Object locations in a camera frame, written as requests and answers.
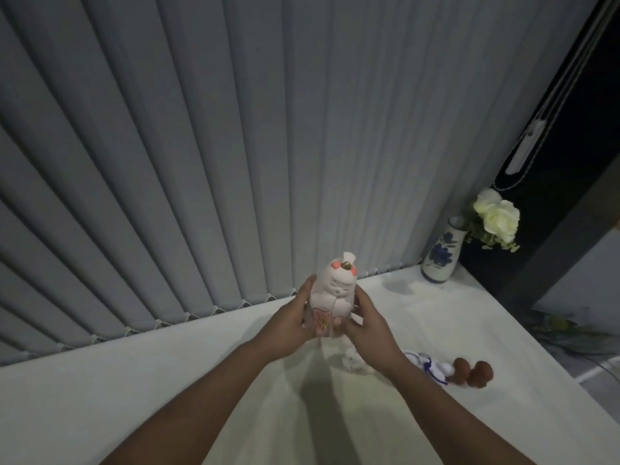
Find small white figurine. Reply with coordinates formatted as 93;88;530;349
341;347;367;373

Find white doll with brown feet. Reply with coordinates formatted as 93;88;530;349
401;350;495;391

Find white vase with blue flower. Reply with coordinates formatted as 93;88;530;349
420;216;470;284

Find person's left forearm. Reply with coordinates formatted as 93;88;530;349
99;341;289;465

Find person's right forearm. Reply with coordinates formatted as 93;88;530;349
382;357;536;465

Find white cat figurine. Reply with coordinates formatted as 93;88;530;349
305;251;361;337

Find person's right hand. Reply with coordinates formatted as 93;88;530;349
331;287;411;381

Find grey vertical blinds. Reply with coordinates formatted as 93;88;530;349
0;0;606;367

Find white blind cord with weight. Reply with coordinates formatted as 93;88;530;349
493;0;620;191

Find white artificial flowers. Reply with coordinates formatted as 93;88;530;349
464;187;522;253

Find person's left hand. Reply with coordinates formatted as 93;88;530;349
255;275;336;360

